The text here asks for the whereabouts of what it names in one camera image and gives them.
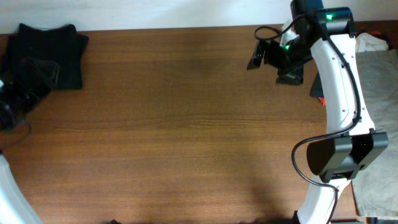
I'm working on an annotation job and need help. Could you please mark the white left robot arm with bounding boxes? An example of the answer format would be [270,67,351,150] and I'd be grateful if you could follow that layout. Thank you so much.
[1,57,60,223]

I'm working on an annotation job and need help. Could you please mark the black garment in pile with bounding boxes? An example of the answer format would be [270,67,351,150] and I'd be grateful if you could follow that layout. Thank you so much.
[310,73,324,98]

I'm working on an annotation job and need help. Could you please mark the black trousers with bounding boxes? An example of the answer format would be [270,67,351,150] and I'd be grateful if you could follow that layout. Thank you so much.
[1,24,89,90]

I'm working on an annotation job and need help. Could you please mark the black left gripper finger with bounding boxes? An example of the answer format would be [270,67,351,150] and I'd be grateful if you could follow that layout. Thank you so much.
[17,58,40,93]
[40,60,60,91]

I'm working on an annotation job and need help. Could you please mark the red garment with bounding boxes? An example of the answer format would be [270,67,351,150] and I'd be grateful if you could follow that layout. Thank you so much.
[318,97,326,106]

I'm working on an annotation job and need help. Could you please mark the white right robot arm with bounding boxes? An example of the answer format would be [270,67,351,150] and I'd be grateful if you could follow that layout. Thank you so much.
[248,0,389,224]

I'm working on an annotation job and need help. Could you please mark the grey folded trousers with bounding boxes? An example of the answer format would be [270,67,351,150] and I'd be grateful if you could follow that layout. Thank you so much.
[352,50,397,220]

